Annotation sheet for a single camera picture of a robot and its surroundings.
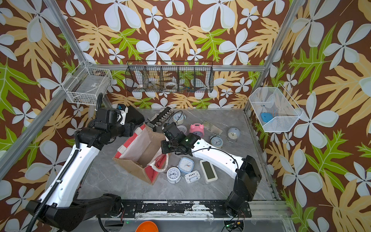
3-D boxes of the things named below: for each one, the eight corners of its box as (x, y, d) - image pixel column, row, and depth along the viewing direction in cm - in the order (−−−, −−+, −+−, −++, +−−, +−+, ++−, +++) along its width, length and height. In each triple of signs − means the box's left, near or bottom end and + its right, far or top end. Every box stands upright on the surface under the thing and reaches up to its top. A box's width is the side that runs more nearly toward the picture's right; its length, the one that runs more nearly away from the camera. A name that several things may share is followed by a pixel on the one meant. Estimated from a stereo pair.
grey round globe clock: (228, 142, 103) (231, 135, 95) (226, 134, 107) (229, 126, 100) (237, 142, 103) (241, 135, 96) (235, 134, 107) (239, 126, 100)
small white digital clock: (187, 183, 84) (187, 182, 82) (184, 177, 87) (184, 175, 85) (200, 178, 86) (200, 176, 84) (197, 171, 89) (197, 170, 87)
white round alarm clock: (166, 183, 84) (165, 181, 81) (167, 169, 90) (167, 166, 87) (181, 183, 84) (181, 181, 81) (181, 169, 90) (181, 167, 87)
